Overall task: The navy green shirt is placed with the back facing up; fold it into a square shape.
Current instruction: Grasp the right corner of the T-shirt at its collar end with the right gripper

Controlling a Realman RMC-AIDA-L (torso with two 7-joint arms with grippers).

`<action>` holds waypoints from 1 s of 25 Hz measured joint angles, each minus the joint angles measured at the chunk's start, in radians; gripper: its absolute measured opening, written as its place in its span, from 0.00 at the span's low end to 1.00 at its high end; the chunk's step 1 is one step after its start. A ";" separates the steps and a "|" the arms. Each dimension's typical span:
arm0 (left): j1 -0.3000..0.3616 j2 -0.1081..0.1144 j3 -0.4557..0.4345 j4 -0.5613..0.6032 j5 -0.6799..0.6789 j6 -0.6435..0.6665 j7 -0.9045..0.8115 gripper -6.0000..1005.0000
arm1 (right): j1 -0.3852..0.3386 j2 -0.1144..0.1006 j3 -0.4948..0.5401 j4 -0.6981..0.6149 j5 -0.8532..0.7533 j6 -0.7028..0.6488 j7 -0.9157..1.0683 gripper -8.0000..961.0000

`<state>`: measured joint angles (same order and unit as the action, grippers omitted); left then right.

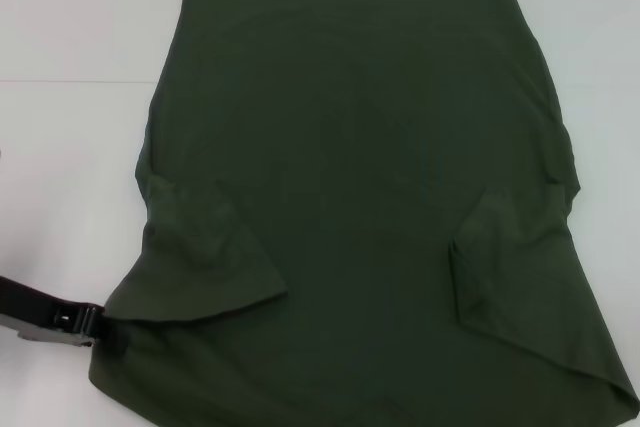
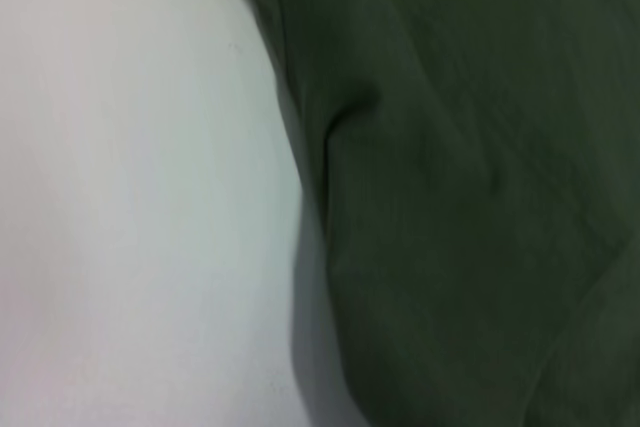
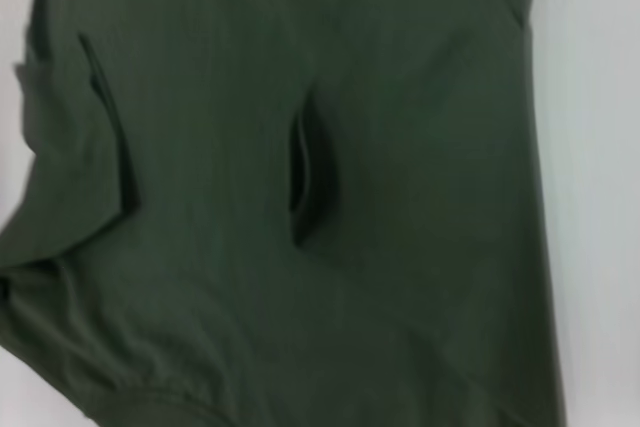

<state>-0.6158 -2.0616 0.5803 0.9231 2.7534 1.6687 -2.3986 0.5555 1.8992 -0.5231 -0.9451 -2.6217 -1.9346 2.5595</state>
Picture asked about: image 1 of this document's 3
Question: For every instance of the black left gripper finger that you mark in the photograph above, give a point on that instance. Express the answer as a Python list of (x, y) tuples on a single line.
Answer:
[(85, 322)]

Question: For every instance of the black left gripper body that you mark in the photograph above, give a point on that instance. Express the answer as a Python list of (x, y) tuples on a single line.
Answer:
[(27, 299)]

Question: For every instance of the dark green shirt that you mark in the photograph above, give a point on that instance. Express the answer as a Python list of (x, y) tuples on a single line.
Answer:
[(350, 157)]

